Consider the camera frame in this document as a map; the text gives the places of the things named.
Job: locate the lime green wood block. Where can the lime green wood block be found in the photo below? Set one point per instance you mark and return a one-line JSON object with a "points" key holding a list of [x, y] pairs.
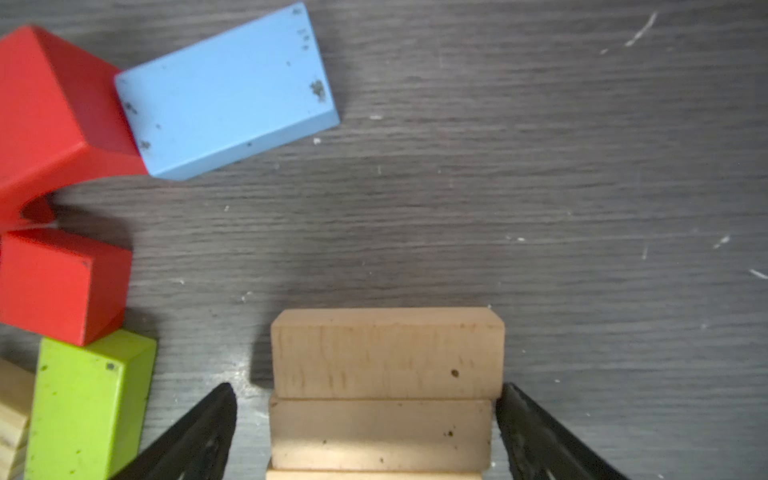
{"points": [[89, 406]]}

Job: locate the small natural wood cube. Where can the small natural wood cube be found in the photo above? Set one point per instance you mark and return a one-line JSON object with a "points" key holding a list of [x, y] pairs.
{"points": [[17, 390]]}

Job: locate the light blue wood block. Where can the light blue wood block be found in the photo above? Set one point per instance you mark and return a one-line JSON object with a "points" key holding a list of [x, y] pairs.
{"points": [[245, 91]]}

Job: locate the small red wood cube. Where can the small red wood cube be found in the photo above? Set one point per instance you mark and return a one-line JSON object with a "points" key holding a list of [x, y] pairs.
{"points": [[63, 286]]}

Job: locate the red arch wood block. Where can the red arch wood block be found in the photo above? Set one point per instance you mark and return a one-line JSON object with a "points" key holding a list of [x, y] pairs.
{"points": [[62, 123]]}

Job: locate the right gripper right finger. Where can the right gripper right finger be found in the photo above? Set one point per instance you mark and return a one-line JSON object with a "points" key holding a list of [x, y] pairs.
{"points": [[538, 446]]}

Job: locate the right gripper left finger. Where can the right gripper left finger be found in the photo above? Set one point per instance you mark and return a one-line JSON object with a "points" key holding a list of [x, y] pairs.
{"points": [[196, 447]]}

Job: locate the natural wood block long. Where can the natural wood block long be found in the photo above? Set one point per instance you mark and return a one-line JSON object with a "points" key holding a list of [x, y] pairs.
{"points": [[274, 474], [388, 353], [381, 435]]}

